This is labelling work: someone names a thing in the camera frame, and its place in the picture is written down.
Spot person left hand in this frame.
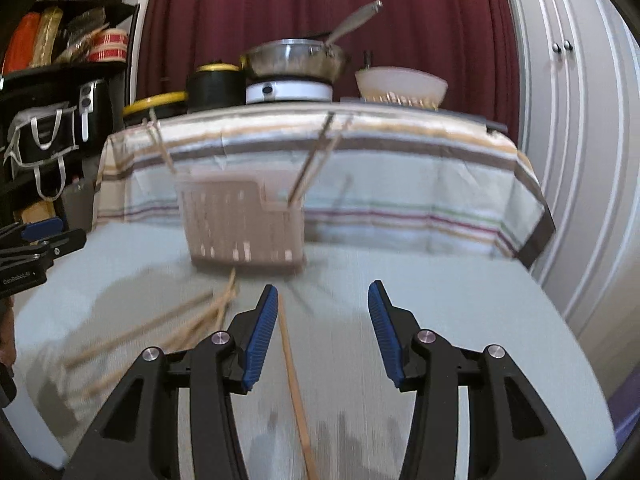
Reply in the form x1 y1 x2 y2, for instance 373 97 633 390
0 297 16 368

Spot wooden board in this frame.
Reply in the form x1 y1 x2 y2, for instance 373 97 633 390
14 200 56 223

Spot wooden chopstick short centre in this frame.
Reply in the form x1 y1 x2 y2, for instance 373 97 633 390
148 108 177 176

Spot black yellow round container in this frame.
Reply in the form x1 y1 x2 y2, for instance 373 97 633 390
122 91 188 127

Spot orange packet on shelf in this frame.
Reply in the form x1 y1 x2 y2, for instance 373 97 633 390
2 12 40 74

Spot pink perforated utensil basket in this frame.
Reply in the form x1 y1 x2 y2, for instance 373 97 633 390
176 168 305 272

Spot grey foam table mat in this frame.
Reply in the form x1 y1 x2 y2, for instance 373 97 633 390
6 223 617 479

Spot black shelf unit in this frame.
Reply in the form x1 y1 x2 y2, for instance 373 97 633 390
1 0 141 224

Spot red white tape roll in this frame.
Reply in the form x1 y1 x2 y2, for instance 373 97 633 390
88 28 129 62

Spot black pot yellow lid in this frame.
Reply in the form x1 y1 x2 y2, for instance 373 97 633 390
186 63 246 113

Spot white portable stove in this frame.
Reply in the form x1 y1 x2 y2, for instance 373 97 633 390
245 79 333 104

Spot striped tablecloth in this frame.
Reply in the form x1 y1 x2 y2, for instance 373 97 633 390
93 102 555 266

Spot steel frying pan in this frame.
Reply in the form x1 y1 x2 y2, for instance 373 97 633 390
240 0 383 84

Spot white cabinet doors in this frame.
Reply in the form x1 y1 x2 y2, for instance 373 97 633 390
510 0 639 392

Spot white patterned bowl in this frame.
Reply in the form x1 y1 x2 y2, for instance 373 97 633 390
355 66 448 110

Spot dark red curtain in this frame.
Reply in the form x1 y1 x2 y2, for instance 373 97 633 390
137 0 520 139

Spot black bag grey straps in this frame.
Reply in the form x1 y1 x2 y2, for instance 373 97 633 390
2 102 82 203

